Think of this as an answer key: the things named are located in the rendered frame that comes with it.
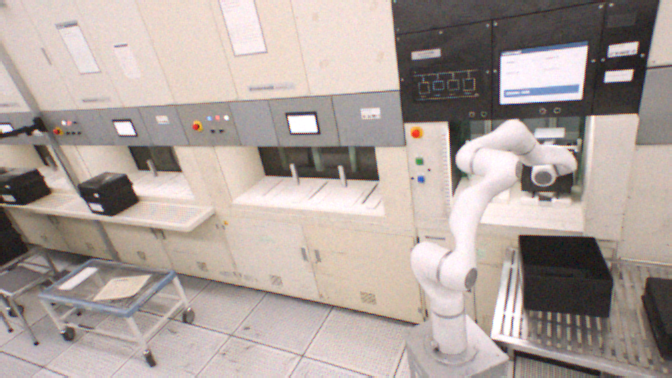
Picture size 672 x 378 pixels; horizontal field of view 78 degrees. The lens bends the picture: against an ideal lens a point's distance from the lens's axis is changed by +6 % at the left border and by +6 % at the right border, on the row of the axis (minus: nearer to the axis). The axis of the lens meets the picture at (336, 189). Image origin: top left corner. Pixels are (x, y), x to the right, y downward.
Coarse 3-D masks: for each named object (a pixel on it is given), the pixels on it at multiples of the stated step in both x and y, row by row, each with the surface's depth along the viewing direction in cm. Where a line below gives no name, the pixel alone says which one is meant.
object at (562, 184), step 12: (540, 132) 197; (552, 132) 195; (552, 144) 196; (576, 144) 200; (576, 156) 190; (528, 168) 198; (528, 180) 201; (564, 180) 194; (528, 192) 205; (564, 192) 197
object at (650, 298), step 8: (648, 280) 151; (656, 280) 150; (664, 280) 150; (648, 288) 149; (656, 288) 147; (664, 288) 147; (648, 296) 149; (656, 296) 144; (664, 296) 144; (648, 304) 149; (656, 304) 141; (664, 304) 141; (648, 312) 149; (656, 312) 140; (664, 312) 138; (656, 320) 141; (664, 320) 135; (656, 328) 141; (664, 328) 133; (656, 336) 141; (664, 336) 133; (664, 344) 133; (664, 352) 134
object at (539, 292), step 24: (528, 240) 175; (552, 240) 172; (576, 240) 169; (528, 264) 181; (552, 264) 177; (576, 264) 174; (600, 264) 158; (528, 288) 155; (552, 288) 152; (576, 288) 149; (600, 288) 146; (576, 312) 154; (600, 312) 151
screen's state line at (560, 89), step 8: (528, 88) 162; (536, 88) 161; (544, 88) 160; (552, 88) 159; (560, 88) 158; (568, 88) 157; (576, 88) 155; (504, 96) 167; (512, 96) 166; (520, 96) 165
